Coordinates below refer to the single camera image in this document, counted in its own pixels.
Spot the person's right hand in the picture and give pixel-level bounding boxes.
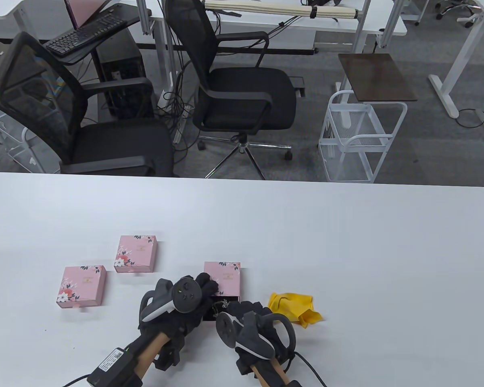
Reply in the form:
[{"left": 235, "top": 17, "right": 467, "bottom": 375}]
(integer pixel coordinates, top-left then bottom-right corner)
[{"left": 226, "top": 300, "right": 297, "bottom": 375}]

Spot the person's left hand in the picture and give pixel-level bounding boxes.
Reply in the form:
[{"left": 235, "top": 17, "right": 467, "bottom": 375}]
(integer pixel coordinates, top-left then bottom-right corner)
[{"left": 139, "top": 273, "right": 219, "bottom": 343}]

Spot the grey handheld controller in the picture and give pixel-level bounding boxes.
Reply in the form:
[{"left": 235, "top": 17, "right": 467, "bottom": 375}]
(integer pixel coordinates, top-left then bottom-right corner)
[
  {"left": 216, "top": 310, "right": 296, "bottom": 360},
  {"left": 139, "top": 277, "right": 204, "bottom": 323}
]

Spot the yellow cloth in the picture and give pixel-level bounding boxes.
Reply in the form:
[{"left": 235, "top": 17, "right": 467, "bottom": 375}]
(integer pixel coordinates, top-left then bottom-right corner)
[{"left": 268, "top": 292, "right": 325, "bottom": 329}]

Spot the pink floral box sleeve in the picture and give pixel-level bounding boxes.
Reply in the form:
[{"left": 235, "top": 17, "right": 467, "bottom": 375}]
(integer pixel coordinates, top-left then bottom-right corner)
[{"left": 204, "top": 261, "right": 242, "bottom": 299}]

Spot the pink floral jewelry box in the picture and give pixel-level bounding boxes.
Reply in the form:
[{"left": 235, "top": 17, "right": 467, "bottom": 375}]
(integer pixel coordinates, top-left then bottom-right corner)
[
  {"left": 114, "top": 235, "right": 158, "bottom": 273},
  {"left": 56, "top": 266, "right": 107, "bottom": 309}
]

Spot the black forearm sensor box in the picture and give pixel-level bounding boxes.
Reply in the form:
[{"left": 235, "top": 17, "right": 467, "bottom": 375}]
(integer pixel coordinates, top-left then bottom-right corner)
[{"left": 87, "top": 346, "right": 142, "bottom": 387}]

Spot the person's left forearm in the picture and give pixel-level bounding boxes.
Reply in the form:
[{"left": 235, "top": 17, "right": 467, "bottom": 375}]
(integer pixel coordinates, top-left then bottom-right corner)
[{"left": 136, "top": 335, "right": 171, "bottom": 380}]

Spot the person's right forearm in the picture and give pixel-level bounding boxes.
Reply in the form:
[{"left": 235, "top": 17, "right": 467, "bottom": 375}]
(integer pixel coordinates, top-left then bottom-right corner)
[{"left": 251, "top": 361, "right": 288, "bottom": 387}]

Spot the black mesh office chair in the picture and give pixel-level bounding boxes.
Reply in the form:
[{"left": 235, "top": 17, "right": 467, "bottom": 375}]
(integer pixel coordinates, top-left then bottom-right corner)
[{"left": 0, "top": 31, "right": 180, "bottom": 178}]

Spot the black office chair chrome base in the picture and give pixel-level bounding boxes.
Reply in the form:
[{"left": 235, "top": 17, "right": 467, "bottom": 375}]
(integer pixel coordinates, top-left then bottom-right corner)
[{"left": 164, "top": 0, "right": 306, "bottom": 180}]

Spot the black computer tower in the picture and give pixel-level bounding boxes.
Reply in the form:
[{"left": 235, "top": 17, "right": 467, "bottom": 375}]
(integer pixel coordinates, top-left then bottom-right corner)
[{"left": 96, "top": 30, "right": 154, "bottom": 119}]

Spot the dark wooden board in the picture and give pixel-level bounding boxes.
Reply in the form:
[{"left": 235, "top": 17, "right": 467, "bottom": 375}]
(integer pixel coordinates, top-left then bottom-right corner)
[{"left": 338, "top": 53, "right": 418, "bottom": 102}]

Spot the black keyboard tray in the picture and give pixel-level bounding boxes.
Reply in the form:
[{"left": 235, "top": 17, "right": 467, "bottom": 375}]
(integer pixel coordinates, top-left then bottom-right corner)
[{"left": 44, "top": 8, "right": 152, "bottom": 65}]

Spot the black keyboard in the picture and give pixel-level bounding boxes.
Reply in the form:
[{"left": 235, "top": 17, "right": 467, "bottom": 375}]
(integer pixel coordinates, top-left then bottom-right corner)
[{"left": 44, "top": 14, "right": 129, "bottom": 56}]

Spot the white desk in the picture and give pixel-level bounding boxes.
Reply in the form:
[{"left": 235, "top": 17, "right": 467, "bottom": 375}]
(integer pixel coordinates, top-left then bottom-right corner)
[
  {"left": 0, "top": 0, "right": 142, "bottom": 41},
  {"left": 429, "top": 0, "right": 484, "bottom": 148},
  {"left": 137, "top": 0, "right": 408, "bottom": 87}
]

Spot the distant chair base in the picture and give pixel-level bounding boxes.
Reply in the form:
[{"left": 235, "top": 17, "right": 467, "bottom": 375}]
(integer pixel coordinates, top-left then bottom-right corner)
[{"left": 435, "top": 0, "right": 484, "bottom": 28}]

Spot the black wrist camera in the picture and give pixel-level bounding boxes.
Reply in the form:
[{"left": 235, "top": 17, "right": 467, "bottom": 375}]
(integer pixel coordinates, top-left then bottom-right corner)
[{"left": 153, "top": 341, "right": 183, "bottom": 371}]

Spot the tangle of black cables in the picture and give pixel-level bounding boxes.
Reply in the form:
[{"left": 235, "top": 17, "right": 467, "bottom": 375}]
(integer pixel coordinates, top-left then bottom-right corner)
[{"left": 155, "top": 69, "right": 196, "bottom": 154}]

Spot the white wire cart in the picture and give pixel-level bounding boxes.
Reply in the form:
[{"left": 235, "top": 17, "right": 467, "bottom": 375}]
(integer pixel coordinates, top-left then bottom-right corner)
[
  {"left": 318, "top": 91, "right": 408, "bottom": 184},
  {"left": 0, "top": 96, "right": 61, "bottom": 174}
]

